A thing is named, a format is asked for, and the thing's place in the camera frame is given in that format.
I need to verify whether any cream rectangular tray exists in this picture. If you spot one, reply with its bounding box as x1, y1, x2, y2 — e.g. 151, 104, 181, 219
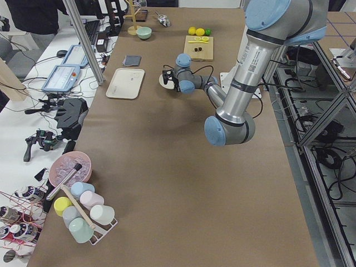
106, 68, 145, 100

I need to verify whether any black plastic stand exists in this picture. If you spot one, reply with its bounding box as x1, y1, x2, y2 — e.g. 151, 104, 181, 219
55, 98, 88, 140

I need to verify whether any lower yellow lemon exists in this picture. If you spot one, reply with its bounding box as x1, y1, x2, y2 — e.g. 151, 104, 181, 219
188, 27, 196, 35

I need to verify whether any near blue teach pendant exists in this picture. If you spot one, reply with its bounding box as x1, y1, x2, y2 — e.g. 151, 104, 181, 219
42, 64, 81, 93

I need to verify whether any aluminium frame post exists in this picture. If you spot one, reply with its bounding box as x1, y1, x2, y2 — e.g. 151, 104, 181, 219
63, 0, 104, 86

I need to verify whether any blue teach pendant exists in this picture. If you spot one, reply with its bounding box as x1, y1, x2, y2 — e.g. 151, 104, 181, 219
62, 44, 88, 68
42, 64, 81, 93

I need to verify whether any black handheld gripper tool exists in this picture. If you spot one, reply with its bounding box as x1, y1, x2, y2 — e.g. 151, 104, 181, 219
23, 130, 60, 162

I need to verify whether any metal scoop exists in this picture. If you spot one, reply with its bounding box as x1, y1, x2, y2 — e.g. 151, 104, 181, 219
155, 11, 171, 27

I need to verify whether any white cup rack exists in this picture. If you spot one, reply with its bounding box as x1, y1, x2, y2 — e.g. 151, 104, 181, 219
89, 218, 118, 245

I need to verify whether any wooden cutting board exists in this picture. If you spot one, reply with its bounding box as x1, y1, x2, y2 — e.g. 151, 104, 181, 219
184, 36, 214, 61

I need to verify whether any wooden mug tree stand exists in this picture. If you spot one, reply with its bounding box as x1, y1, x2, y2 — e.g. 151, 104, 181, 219
125, 0, 141, 36

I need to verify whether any yellow cup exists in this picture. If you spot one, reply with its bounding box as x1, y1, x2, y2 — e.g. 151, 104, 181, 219
53, 196, 73, 217

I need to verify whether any black keyboard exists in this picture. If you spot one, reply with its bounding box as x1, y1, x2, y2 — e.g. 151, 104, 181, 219
83, 20, 100, 45

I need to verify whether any yellow lemon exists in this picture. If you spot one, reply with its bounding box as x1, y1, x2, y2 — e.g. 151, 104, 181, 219
195, 28, 205, 36
188, 27, 196, 35

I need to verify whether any mint green bowl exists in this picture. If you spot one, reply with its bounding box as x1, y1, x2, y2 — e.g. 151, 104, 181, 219
136, 27, 152, 40

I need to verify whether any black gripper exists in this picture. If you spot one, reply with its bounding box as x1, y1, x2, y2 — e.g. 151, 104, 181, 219
162, 70, 180, 92

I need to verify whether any upper yellow lemon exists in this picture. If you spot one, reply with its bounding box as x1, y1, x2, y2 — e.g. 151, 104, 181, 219
195, 28, 205, 36

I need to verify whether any grey folded cloth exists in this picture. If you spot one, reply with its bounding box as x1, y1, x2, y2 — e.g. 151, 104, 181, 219
122, 55, 141, 67

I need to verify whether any black computer mouse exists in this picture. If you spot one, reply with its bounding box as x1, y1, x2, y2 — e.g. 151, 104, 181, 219
56, 50, 68, 58

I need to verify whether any green lime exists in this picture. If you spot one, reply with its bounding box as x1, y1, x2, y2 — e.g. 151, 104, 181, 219
205, 28, 211, 36

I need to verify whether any round cream plate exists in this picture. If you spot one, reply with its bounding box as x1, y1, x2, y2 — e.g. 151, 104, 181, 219
159, 73, 175, 90

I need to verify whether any mint green cup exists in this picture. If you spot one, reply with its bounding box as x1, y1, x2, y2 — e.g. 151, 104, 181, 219
68, 217, 94, 244

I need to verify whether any pink cup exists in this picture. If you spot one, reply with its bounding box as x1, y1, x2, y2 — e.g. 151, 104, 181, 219
80, 190, 105, 210

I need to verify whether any grey cup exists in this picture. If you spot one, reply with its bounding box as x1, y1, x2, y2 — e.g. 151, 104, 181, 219
62, 206, 82, 228

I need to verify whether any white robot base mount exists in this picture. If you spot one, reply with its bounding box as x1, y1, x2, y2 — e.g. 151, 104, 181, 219
219, 72, 263, 98

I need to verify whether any white cup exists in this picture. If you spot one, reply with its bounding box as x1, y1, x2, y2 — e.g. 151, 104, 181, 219
90, 205, 115, 225

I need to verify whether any pink bowl with ice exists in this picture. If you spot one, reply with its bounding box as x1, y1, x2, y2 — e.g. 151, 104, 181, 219
49, 151, 92, 187

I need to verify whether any far blue teach pendant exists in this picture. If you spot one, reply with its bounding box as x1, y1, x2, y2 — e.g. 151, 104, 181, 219
62, 44, 88, 68

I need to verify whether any blue cup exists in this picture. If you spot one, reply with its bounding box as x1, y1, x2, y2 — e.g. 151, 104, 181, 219
70, 182, 95, 200

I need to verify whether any metal black-tipped stick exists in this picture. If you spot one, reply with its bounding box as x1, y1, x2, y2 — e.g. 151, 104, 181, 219
46, 163, 82, 201

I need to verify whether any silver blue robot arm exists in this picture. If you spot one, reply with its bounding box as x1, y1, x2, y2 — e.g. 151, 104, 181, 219
162, 1, 329, 146

